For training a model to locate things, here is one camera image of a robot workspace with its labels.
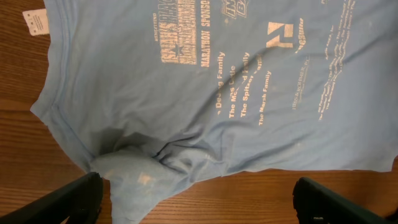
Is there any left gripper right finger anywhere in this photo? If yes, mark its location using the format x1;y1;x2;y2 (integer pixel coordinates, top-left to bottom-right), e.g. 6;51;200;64
293;177;392;224

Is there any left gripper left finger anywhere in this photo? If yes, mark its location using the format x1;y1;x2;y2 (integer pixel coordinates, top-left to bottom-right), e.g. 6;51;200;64
1;172;103;224

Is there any light blue printed t-shirt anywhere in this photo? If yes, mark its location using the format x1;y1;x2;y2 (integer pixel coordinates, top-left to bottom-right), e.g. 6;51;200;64
31;0;397;223

